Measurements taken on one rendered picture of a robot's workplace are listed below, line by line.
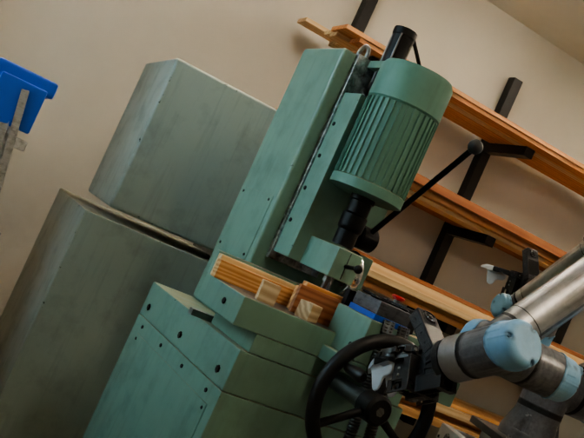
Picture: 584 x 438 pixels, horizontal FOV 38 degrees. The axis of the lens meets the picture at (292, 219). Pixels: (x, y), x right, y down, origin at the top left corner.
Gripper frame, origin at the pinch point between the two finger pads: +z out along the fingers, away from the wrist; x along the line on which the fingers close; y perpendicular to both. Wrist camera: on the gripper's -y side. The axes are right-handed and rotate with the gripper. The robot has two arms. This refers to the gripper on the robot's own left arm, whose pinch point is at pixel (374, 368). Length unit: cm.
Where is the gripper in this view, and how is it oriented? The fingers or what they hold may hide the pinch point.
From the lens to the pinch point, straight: 154.4
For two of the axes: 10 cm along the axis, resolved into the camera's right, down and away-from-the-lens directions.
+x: 8.1, 4.0, 4.3
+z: -5.6, 3.0, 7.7
